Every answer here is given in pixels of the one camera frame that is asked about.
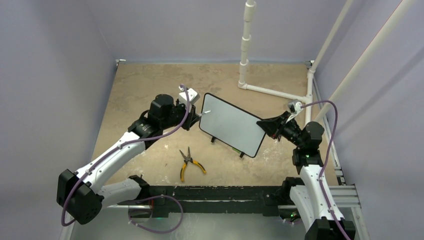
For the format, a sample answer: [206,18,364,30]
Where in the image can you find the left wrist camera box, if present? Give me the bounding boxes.
[177,87,200,105]

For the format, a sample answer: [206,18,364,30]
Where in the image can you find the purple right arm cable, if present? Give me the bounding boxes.
[299,100,352,240]

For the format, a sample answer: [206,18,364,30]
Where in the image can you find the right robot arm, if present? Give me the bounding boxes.
[257,111,356,240]

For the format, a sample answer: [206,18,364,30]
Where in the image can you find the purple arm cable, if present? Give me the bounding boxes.
[299,100,352,240]
[60,84,191,227]

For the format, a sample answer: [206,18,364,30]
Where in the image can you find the white PVC pipe frame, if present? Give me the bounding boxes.
[237,0,417,127]

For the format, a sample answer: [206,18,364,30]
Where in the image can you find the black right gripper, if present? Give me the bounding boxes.
[257,110,305,148]

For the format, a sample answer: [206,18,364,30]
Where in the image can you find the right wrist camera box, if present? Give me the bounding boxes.
[287,99,303,115]

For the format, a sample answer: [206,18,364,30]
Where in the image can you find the yellow-handled pliers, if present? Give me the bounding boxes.
[178,146,207,183]

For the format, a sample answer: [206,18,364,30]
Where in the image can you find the black-framed whiteboard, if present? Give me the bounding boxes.
[199,92,266,158]

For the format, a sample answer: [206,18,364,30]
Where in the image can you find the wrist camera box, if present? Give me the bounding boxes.
[287,99,303,115]
[177,87,200,105]

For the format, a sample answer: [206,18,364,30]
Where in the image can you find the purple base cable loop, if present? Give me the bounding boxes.
[127,195,184,235]

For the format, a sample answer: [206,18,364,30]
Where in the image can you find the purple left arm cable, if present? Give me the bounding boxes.
[60,84,191,227]

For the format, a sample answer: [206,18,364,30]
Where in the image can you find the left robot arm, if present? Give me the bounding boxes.
[56,88,200,227]

